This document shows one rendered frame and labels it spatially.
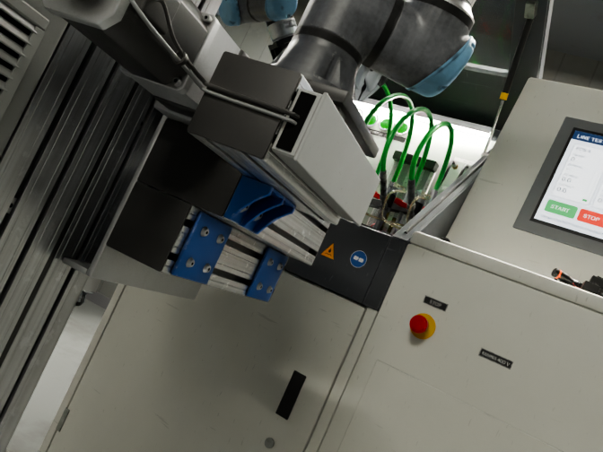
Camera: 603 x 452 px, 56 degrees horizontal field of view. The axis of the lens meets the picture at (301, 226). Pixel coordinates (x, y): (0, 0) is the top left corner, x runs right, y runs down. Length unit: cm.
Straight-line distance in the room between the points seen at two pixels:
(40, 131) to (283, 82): 30
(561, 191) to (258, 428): 90
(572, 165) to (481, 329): 56
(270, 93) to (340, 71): 35
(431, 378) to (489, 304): 18
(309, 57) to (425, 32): 19
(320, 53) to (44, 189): 43
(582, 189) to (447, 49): 68
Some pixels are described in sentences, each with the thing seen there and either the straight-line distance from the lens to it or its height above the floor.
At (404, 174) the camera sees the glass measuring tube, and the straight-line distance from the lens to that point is 186.
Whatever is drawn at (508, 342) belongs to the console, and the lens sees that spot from 117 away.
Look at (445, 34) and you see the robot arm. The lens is 95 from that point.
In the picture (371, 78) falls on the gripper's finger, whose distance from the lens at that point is 135.
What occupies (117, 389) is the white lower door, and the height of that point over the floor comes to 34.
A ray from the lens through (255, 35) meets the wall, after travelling 458.
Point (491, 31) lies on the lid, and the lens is 177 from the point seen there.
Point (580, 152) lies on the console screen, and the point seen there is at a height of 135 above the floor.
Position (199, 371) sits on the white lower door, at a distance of 141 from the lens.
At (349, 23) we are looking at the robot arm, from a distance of 91.
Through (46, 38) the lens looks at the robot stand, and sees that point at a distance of 63.
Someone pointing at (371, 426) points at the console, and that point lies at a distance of 122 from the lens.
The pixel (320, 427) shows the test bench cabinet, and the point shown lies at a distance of 126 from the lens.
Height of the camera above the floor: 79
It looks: 5 degrees up
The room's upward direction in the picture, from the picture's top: 24 degrees clockwise
